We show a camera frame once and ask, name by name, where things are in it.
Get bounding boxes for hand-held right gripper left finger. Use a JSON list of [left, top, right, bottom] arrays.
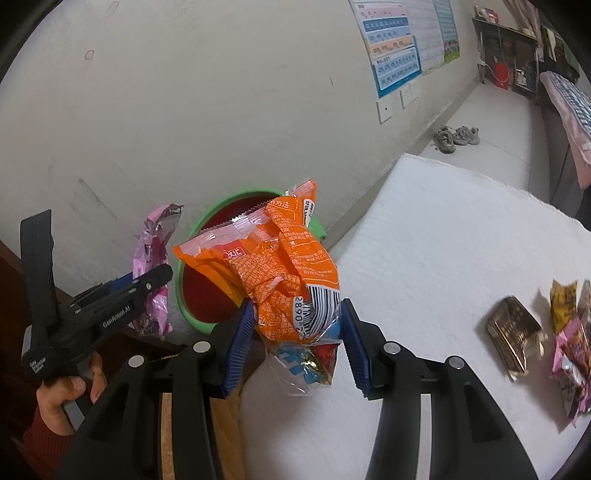
[[55, 299, 257, 480]]

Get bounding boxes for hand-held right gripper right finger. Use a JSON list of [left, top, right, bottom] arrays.
[[339, 298, 539, 480]]

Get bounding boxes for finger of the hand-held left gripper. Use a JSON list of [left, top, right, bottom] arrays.
[[128, 263, 175, 300], [68, 274, 138, 311]]

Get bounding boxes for pink foil wrapper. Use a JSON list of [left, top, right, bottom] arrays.
[[133, 202, 184, 340]]

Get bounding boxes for red waste bin green rim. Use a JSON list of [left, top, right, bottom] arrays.
[[175, 188, 331, 336]]

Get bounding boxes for blue white clear packet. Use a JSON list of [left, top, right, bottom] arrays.
[[265, 300, 345, 398]]

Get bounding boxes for orange snack packet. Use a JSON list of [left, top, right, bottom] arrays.
[[173, 179, 343, 345]]

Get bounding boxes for brown gold wrapper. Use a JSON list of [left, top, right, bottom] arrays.
[[485, 295, 546, 382]]

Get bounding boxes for yellow wrapper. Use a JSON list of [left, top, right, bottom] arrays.
[[549, 279, 581, 334]]

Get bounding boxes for pink printed wrapper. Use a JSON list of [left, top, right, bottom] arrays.
[[551, 318, 591, 426]]

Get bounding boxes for person's left forearm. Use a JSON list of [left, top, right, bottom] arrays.
[[21, 406, 78, 480]]

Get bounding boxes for person's left hand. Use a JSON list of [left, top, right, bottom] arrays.
[[37, 352, 109, 437]]

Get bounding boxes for grey sneaker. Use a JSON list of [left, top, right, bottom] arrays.
[[452, 125, 481, 147], [433, 125, 458, 154]]

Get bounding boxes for red bucket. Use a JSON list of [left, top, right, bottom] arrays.
[[490, 62, 511, 90]]

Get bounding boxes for bed with plaid blanket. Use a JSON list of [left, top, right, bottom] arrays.
[[540, 71, 591, 123]]

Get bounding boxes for dark shelf with clutter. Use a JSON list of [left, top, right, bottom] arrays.
[[471, 16, 541, 98]]

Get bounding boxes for hanging clothes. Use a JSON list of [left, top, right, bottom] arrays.
[[537, 25, 581, 80]]

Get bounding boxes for pink curtain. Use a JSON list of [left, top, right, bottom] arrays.
[[502, 0, 533, 29]]

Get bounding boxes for blue chart wall poster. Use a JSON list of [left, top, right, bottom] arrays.
[[348, 0, 424, 99]]

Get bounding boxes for white chart wall poster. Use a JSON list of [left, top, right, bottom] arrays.
[[405, 0, 440, 75]]

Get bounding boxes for green bordered wall poster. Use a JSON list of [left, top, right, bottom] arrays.
[[431, 0, 462, 64]]

